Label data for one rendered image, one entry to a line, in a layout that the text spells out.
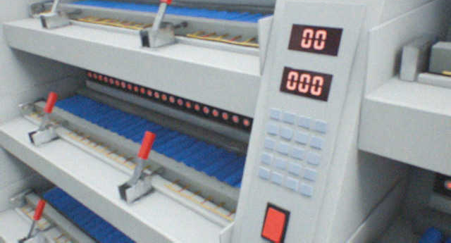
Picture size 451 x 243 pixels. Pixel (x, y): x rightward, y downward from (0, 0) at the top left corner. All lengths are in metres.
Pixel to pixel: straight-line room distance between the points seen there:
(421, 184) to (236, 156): 0.24
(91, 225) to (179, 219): 0.34
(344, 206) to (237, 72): 0.15
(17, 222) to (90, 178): 0.33
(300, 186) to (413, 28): 0.17
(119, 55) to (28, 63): 0.39
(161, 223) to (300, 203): 0.20
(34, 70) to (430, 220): 0.75
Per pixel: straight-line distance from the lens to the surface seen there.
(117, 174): 0.60
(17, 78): 0.89
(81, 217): 0.83
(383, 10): 0.33
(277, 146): 0.35
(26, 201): 0.95
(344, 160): 0.33
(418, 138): 0.32
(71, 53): 0.65
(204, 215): 0.49
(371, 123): 0.32
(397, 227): 0.49
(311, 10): 0.34
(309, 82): 0.33
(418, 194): 0.52
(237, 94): 0.39
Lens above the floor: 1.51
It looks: 9 degrees down
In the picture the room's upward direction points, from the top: 10 degrees clockwise
